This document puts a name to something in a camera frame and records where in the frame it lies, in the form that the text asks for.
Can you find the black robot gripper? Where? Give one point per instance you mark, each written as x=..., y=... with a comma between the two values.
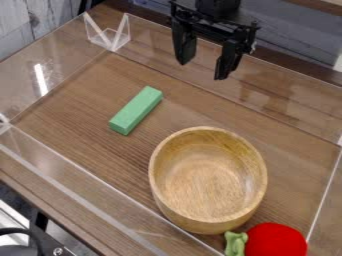
x=217, y=20

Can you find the green rectangular block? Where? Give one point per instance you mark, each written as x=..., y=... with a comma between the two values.
x=135, y=110

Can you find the brown wooden bowl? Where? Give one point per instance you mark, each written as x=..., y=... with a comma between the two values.
x=208, y=179

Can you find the small green toy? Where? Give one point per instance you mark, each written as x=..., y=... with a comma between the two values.
x=235, y=243

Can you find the red round plush toy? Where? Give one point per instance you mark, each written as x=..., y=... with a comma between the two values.
x=271, y=239

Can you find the clear acrylic corner bracket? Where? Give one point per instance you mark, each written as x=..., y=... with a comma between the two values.
x=109, y=38

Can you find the clear acrylic enclosure wall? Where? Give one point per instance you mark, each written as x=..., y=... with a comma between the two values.
x=113, y=224

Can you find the black metal table bracket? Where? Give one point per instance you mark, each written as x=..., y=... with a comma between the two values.
x=52, y=247

